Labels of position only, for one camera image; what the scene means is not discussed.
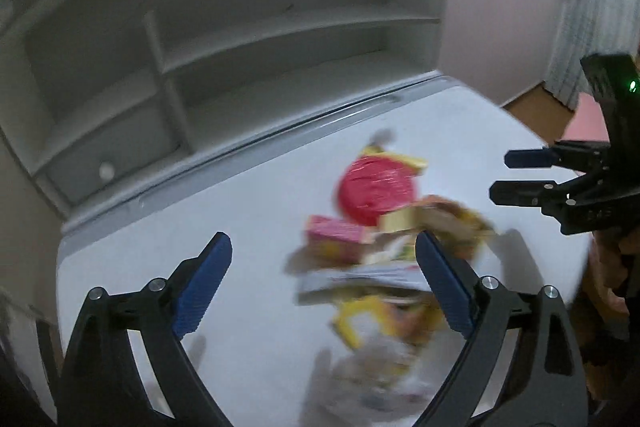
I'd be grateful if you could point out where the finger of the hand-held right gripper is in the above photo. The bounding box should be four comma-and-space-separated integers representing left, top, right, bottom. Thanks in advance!
489, 179, 574, 208
504, 142, 565, 170

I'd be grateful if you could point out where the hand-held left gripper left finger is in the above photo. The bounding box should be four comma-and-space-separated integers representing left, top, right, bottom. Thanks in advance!
57, 232, 233, 427

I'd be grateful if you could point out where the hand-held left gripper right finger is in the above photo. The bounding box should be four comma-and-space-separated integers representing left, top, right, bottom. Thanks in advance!
415, 231, 588, 427

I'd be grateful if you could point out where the yellow printed snack packet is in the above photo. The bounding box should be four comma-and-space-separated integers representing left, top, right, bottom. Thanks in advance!
379, 196, 497, 260

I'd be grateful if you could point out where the white tube box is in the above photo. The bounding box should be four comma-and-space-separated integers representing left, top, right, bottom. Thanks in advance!
296, 264, 432, 304

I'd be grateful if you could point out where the yellow plastic tag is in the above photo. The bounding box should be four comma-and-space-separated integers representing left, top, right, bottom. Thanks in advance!
331, 297, 397, 351

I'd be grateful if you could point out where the pink yellow box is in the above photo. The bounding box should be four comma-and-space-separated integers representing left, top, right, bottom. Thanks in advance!
305, 215, 377, 266

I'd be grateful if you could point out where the red round lid container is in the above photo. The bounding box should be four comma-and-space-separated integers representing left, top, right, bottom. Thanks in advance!
334, 146, 429, 228

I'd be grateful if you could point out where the person's right hand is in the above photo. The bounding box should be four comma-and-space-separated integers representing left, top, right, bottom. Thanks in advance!
582, 232, 640, 314

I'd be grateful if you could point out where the white ribbed radiator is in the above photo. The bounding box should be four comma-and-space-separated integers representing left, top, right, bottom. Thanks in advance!
552, 0, 640, 104

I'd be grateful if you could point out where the grey hutch drawer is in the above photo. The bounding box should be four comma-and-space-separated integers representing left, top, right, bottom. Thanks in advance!
45, 129, 187, 208

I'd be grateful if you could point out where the white desk hutch shelf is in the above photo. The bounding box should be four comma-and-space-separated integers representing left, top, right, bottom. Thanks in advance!
0, 0, 453, 220

